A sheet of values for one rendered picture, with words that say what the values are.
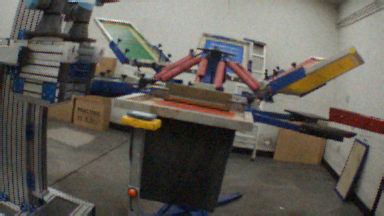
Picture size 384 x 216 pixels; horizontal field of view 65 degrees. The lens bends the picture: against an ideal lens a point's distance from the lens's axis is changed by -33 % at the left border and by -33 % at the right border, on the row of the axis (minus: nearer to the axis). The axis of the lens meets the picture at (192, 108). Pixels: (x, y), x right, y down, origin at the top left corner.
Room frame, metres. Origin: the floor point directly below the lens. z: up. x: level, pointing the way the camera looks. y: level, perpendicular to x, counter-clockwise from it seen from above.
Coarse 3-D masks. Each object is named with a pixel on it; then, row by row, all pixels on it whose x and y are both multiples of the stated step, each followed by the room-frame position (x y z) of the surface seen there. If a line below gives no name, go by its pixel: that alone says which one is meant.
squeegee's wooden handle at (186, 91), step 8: (168, 88) 2.33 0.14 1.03; (176, 88) 2.33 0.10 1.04; (184, 88) 2.32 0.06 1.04; (192, 88) 2.32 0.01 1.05; (200, 88) 2.32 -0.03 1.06; (168, 96) 2.33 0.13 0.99; (184, 96) 2.32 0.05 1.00; (192, 96) 2.32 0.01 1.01; (200, 96) 2.32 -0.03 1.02; (208, 96) 2.31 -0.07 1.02; (216, 96) 2.31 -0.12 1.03; (224, 96) 2.31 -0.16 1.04; (224, 104) 2.31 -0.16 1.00
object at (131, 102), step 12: (132, 96) 1.97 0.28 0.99; (144, 96) 2.20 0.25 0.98; (156, 96) 2.49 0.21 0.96; (132, 108) 1.74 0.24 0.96; (144, 108) 1.74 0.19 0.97; (156, 108) 1.73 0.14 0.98; (168, 108) 1.73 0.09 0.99; (192, 120) 1.72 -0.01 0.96; (204, 120) 1.71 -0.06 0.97; (216, 120) 1.71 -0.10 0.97; (228, 120) 1.71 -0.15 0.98; (240, 120) 1.71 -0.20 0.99; (252, 120) 1.77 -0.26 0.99
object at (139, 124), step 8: (128, 120) 1.50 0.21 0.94; (136, 120) 1.50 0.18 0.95; (144, 120) 1.52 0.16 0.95; (152, 120) 1.56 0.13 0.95; (160, 120) 1.61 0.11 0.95; (136, 128) 1.55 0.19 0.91; (144, 128) 1.50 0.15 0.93; (152, 128) 1.49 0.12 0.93; (136, 136) 1.55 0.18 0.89; (144, 136) 1.57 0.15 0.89; (136, 144) 1.55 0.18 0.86; (136, 152) 1.54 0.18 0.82; (136, 160) 1.54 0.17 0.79; (136, 168) 1.54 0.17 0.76; (136, 176) 1.54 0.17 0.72; (136, 184) 1.54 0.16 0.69; (128, 200) 1.55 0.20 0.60; (136, 200) 1.54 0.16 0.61; (128, 208) 1.55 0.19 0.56; (136, 208) 1.54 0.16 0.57
